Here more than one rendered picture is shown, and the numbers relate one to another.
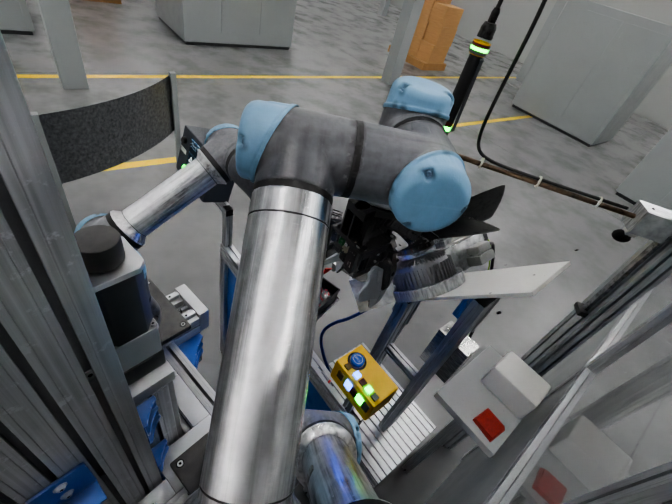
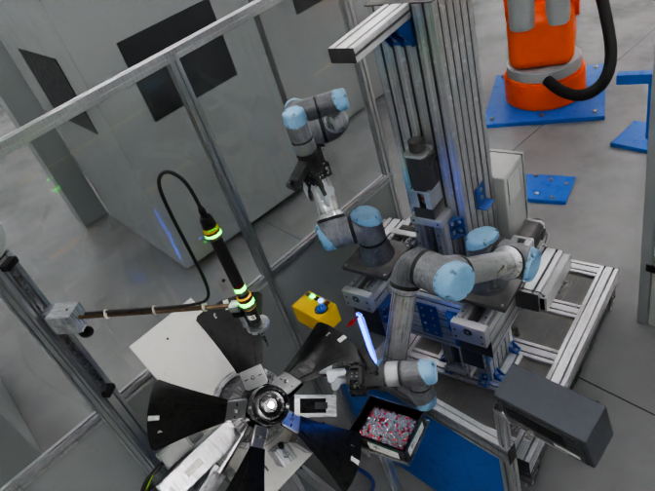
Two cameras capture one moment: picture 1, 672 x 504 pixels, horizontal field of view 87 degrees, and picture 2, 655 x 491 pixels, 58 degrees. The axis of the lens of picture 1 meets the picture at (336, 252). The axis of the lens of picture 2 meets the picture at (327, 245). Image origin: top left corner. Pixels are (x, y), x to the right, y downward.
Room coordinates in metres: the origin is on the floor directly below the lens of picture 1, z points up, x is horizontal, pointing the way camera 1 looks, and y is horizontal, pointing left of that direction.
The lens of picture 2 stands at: (2.17, 0.45, 2.60)
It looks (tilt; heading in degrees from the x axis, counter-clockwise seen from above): 36 degrees down; 197
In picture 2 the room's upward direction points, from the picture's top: 19 degrees counter-clockwise
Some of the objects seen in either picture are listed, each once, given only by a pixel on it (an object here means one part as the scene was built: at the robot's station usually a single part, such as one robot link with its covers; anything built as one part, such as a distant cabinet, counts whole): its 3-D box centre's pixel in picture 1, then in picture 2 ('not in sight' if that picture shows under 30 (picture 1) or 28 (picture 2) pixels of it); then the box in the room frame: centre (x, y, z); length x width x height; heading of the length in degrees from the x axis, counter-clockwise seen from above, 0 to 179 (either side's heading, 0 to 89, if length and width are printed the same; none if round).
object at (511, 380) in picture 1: (517, 381); not in sight; (0.78, -0.75, 0.91); 0.17 x 0.16 x 0.11; 50
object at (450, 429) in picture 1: (440, 438); not in sight; (0.74, -0.68, 0.41); 0.04 x 0.04 x 0.83; 50
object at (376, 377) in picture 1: (362, 382); (317, 314); (0.54, -0.18, 1.02); 0.16 x 0.10 x 0.11; 50
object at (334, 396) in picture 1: (280, 323); (404, 390); (0.79, 0.12, 0.82); 0.90 x 0.04 x 0.08; 50
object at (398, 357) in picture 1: (401, 361); not in sight; (0.97, -0.44, 0.56); 0.19 x 0.04 x 0.04; 50
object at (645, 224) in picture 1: (652, 222); (65, 318); (0.95, -0.81, 1.54); 0.10 x 0.07 x 0.08; 85
